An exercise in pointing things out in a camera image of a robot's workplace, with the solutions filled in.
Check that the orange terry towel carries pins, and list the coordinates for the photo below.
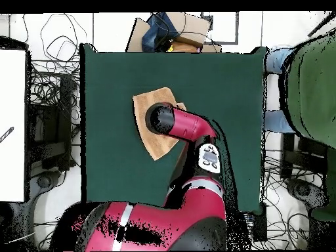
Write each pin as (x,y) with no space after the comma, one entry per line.
(147,97)

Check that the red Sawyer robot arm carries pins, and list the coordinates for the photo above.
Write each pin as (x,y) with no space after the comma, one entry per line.
(189,126)

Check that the flat brown cardboard sheet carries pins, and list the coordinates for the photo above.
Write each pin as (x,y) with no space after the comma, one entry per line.
(136,39)

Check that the dark green table cloth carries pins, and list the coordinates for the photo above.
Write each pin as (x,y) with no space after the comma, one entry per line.
(118,78)

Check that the blue jeans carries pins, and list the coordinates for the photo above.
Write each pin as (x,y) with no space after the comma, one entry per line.
(152,39)

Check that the brown cardboard box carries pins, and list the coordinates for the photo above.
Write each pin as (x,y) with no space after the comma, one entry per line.
(194,29)

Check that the black equipment rack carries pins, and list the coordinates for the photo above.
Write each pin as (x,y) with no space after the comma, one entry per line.
(50,131)

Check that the black stand base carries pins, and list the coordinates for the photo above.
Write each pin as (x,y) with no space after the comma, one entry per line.
(304,189)
(43,181)

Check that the person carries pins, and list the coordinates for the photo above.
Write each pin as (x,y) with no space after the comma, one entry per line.
(315,92)

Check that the white panel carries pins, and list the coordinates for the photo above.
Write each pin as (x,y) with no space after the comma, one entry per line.
(13,105)

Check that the black rod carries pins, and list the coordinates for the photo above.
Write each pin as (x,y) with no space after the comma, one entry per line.
(321,26)

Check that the grey square floor frame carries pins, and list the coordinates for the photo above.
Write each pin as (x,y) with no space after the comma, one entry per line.
(223,42)

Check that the black chair frame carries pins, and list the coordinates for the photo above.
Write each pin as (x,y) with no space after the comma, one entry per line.
(302,157)

